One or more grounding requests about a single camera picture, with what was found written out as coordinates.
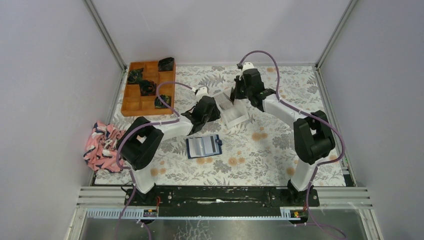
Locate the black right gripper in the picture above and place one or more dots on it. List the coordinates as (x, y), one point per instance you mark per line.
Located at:
(238, 82)

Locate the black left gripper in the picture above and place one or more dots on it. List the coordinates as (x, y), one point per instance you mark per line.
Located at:
(215, 114)

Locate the white striped credit card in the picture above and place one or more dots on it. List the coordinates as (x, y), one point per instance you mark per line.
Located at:
(212, 145)

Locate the blue leather card holder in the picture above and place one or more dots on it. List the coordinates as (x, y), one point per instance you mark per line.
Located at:
(194, 147)

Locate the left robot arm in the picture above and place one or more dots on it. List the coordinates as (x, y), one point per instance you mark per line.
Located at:
(140, 142)

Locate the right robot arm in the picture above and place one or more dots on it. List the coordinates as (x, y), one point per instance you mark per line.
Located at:
(313, 138)

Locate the stack of cards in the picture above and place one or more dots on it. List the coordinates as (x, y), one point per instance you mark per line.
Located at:
(224, 102)

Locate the white plastic card box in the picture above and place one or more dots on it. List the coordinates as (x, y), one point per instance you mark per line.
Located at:
(234, 116)

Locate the dark rolled cloth bottom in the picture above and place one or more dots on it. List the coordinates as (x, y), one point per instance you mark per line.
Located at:
(162, 101)

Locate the dark rolled cloth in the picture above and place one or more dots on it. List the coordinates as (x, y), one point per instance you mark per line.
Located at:
(147, 88)
(135, 76)
(162, 101)
(166, 64)

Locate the floral tablecloth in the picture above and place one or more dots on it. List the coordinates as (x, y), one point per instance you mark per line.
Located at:
(257, 152)

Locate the dark rolled cloth top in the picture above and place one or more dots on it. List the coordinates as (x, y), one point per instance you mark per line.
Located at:
(166, 64)

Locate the dark rolled cloth middle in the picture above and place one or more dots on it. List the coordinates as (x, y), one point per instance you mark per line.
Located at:
(147, 88)

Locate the wooden compartment tray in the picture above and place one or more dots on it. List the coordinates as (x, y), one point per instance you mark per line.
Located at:
(133, 105)

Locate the dark rolled cloth left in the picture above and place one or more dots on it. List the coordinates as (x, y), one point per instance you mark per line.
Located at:
(135, 76)

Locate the pink patterned cloth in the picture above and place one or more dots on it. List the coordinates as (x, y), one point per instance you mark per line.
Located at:
(101, 148)

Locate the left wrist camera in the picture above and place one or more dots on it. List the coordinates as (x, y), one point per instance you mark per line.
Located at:
(200, 92)

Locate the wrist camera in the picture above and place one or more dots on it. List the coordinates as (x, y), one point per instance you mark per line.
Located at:
(200, 92)
(245, 65)

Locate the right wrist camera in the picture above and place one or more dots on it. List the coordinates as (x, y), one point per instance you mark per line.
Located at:
(245, 65)

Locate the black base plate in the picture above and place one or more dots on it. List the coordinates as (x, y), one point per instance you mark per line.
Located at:
(221, 201)

